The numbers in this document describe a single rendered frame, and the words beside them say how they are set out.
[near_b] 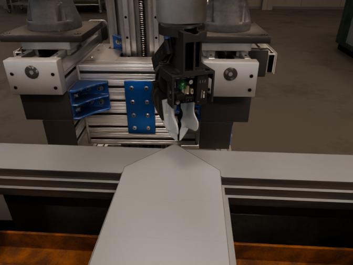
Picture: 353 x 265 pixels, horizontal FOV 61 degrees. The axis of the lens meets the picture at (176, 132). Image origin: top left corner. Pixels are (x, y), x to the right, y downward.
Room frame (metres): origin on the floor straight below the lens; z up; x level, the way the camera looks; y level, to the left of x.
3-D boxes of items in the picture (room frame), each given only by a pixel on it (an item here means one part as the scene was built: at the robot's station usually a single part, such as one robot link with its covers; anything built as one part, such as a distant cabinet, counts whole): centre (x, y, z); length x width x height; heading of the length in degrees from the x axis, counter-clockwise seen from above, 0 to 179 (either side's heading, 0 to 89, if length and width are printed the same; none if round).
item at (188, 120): (0.48, -0.02, 0.95); 0.06 x 0.03 x 0.09; 21
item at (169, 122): (0.47, 0.01, 0.95); 0.06 x 0.03 x 0.09; 21
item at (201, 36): (0.47, -0.01, 1.06); 0.09 x 0.08 x 0.12; 21
